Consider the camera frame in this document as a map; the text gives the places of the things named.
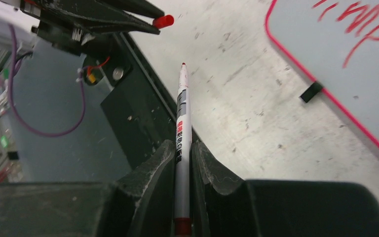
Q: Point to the black left whiteboard foot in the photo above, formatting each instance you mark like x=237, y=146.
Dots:
x=311, y=91

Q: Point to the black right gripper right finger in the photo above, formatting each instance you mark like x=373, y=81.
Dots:
x=221, y=203

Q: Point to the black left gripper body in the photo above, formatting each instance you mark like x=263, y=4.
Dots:
x=84, y=37

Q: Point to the red marker cap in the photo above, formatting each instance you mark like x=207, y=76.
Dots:
x=163, y=22

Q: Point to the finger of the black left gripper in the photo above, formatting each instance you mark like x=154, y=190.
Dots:
x=94, y=10
x=140, y=7

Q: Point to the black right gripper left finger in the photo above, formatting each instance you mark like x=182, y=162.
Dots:
x=145, y=196

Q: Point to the pink framed whiteboard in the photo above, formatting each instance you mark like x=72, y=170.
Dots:
x=336, y=43

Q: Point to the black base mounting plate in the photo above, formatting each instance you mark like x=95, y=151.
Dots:
x=131, y=113

